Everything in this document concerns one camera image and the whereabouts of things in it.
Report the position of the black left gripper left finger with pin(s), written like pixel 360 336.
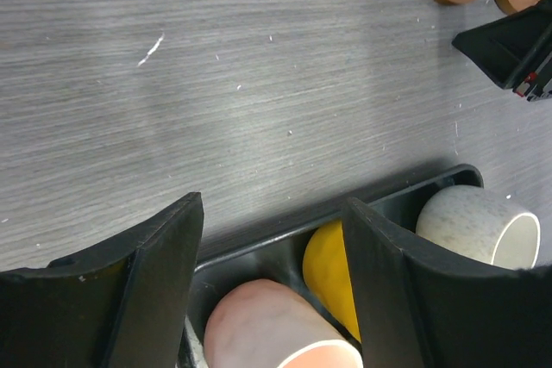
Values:
pixel 119 303

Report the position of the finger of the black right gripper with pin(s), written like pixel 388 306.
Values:
pixel 508 49

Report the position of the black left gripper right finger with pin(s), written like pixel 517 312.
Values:
pixel 420 305

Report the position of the cream ceramic mug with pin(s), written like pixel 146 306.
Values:
pixel 481 225

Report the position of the pink ceramic mug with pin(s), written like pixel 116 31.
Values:
pixel 266 324

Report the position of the yellow ceramic mug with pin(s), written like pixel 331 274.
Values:
pixel 326 274

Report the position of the black plastic tray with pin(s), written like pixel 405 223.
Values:
pixel 276 251

